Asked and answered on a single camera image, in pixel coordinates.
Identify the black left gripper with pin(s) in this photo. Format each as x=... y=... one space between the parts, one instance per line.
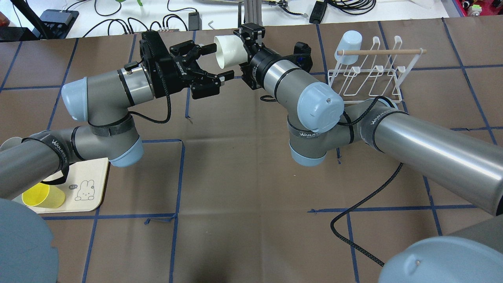
x=167 y=78

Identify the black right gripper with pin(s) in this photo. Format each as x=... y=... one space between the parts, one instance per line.
x=258 y=65

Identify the pale green plastic cup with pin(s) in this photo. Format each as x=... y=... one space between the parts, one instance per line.
x=230 y=51

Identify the light blue plastic cup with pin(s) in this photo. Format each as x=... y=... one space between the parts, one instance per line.
x=350 y=41

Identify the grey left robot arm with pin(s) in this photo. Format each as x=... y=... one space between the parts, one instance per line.
x=103 y=102

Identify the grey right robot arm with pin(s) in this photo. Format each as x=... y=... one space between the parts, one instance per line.
x=318 y=121

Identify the grey plastic cup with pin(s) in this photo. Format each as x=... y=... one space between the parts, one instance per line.
x=10 y=143

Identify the yellow plastic cup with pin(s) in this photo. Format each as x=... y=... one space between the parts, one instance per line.
x=43 y=196

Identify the black power adapter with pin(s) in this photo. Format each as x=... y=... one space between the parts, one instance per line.
x=318 y=12

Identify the black electronics box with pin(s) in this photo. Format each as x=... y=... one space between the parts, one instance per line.
x=59 y=22

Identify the cream plastic tray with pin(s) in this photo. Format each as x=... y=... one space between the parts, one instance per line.
x=83 y=188

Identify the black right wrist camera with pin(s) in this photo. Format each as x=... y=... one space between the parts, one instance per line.
x=303 y=59

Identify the aluminium frame post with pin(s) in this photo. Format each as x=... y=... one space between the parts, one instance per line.
x=253 y=11

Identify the white wire cup rack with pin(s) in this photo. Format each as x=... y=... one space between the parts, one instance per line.
x=377 y=72

